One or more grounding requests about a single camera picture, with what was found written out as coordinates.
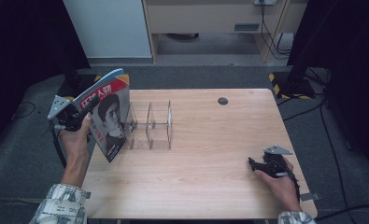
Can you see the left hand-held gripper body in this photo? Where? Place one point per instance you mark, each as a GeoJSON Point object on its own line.
{"type": "Point", "coordinates": [67, 116]}

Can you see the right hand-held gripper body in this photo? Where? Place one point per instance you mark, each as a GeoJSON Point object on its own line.
{"type": "Point", "coordinates": [274, 163]}

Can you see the magazine with red label cover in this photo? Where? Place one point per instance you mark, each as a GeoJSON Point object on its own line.
{"type": "Point", "coordinates": [110, 124]}

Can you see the magazine with teal cover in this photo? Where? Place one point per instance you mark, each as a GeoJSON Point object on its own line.
{"type": "Point", "coordinates": [109, 75]}

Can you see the clear acrylic magazine rack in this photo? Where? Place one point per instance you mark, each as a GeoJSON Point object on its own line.
{"type": "Point", "coordinates": [151, 130]}

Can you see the person's right hand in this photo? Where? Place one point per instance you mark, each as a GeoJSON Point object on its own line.
{"type": "Point", "coordinates": [281, 186]}

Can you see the person's left hand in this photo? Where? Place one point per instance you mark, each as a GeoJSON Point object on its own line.
{"type": "Point", "coordinates": [76, 140]}

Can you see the black stand base yellow stripes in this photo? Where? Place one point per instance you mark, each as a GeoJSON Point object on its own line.
{"type": "Point", "coordinates": [79, 85]}
{"type": "Point", "coordinates": [294, 88]}

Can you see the grey tape strip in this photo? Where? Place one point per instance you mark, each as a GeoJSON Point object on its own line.
{"type": "Point", "coordinates": [309, 197]}

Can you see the black round table grommet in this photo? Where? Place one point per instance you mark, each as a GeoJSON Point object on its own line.
{"type": "Point", "coordinates": [223, 101]}

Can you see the white cabinet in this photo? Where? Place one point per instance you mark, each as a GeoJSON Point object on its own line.
{"type": "Point", "coordinates": [107, 28]}

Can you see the black curtain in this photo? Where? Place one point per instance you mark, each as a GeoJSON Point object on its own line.
{"type": "Point", "coordinates": [347, 46]}
{"type": "Point", "coordinates": [23, 46]}

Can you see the light wooden desk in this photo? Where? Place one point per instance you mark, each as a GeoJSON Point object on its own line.
{"type": "Point", "coordinates": [204, 15]}

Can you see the white power strip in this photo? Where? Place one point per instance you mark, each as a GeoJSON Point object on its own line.
{"type": "Point", "coordinates": [265, 2]}

